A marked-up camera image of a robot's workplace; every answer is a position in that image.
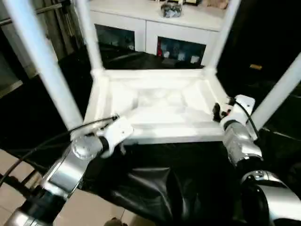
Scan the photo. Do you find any black backdrop cloth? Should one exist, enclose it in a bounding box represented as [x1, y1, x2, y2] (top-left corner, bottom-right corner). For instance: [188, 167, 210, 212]
[216, 0, 301, 95]

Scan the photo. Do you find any white cabinet with glass doors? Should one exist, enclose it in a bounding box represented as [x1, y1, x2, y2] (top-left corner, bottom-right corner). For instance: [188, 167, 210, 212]
[88, 0, 227, 67]

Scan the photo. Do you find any grey curtain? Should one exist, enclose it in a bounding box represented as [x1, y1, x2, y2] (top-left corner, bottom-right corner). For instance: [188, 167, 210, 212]
[47, 0, 81, 60]

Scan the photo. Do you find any grey metal rod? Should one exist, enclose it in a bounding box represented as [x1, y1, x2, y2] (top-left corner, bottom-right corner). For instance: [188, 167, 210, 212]
[0, 4, 66, 26]

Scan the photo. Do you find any dark rounded robot body part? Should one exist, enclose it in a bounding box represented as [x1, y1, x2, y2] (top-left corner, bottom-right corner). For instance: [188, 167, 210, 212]
[104, 217, 125, 226]

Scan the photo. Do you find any black folding table frame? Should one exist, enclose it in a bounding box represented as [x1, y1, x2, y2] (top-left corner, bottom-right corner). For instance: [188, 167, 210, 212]
[0, 153, 48, 201]

